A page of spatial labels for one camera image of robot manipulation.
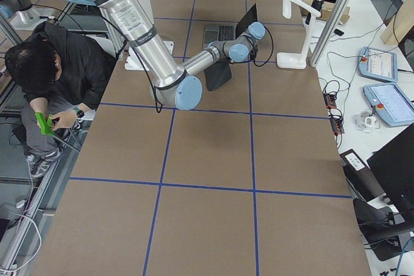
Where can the lower teach pendant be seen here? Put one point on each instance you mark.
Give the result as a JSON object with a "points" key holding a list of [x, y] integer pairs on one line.
{"points": [[390, 103]]}

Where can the aluminium frame post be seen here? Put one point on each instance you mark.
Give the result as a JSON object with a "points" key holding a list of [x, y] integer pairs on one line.
{"points": [[328, 31]]}

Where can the teach pendant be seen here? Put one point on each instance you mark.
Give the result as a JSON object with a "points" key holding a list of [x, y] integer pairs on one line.
{"points": [[390, 103], [378, 64]]}

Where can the person in black jacket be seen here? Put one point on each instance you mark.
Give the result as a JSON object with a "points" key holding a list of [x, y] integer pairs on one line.
{"points": [[63, 75]]}

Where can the black mouse pad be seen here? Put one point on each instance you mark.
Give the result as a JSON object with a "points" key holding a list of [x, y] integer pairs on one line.
{"points": [[217, 75]]}

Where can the white pillar mount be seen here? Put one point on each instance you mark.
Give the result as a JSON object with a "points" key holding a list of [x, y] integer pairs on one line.
{"points": [[152, 50]]}

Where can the upper teach pendant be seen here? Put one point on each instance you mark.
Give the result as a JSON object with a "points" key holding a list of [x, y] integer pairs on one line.
{"points": [[378, 64]]}

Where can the black monitor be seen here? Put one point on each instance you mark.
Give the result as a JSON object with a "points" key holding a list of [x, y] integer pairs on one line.
{"points": [[392, 167]]}

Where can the silver laptop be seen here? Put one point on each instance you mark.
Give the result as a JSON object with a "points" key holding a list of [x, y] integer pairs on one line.
{"points": [[214, 32]]}

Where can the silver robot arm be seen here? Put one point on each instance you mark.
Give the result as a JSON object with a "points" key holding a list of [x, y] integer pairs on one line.
{"points": [[175, 85]]}

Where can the orange black power strip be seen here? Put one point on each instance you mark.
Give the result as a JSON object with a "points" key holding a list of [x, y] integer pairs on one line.
{"points": [[335, 114]]}

